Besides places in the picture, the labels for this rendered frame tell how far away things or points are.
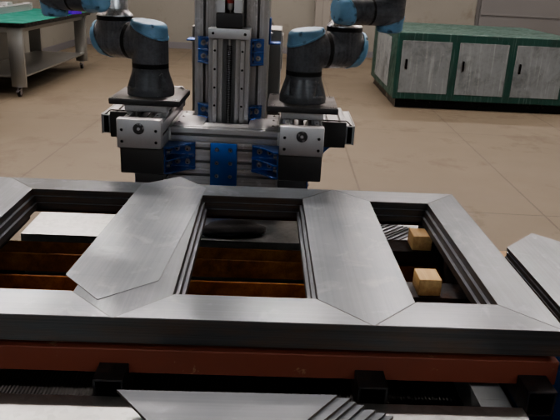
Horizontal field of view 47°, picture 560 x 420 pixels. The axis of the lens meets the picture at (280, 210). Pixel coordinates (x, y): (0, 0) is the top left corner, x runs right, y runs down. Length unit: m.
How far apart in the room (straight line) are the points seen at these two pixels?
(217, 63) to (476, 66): 6.08
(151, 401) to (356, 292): 0.43
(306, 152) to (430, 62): 6.01
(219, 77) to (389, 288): 1.16
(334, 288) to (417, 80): 6.75
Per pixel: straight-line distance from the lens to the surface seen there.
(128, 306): 1.16
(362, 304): 1.19
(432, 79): 7.94
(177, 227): 1.49
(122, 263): 1.32
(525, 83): 8.27
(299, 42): 2.05
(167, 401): 1.06
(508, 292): 1.32
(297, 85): 2.06
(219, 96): 2.20
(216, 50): 2.16
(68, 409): 1.13
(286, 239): 1.92
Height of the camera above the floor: 1.42
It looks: 20 degrees down
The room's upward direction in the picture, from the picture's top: 3 degrees clockwise
